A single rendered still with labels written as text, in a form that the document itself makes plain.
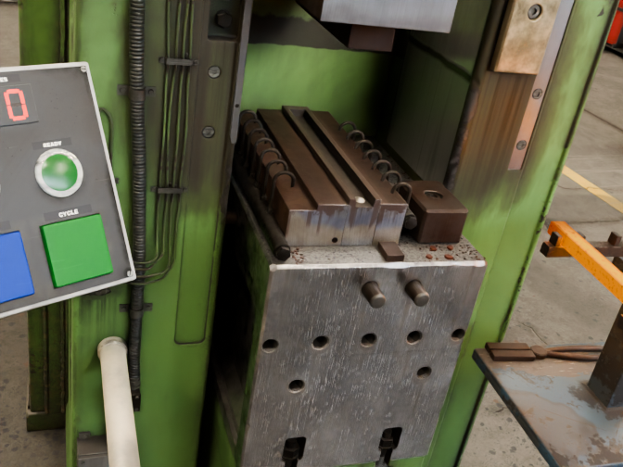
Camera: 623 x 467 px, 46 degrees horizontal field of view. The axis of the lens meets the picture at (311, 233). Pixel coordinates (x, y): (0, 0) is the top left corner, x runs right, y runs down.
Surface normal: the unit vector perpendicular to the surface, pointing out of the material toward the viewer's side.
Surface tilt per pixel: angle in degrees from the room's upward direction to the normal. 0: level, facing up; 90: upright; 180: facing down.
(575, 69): 90
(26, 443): 0
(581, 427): 0
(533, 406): 0
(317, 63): 90
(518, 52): 90
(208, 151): 90
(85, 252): 60
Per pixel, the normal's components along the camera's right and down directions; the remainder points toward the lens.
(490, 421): 0.16, -0.87
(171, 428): 0.29, 0.50
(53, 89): 0.65, -0.05
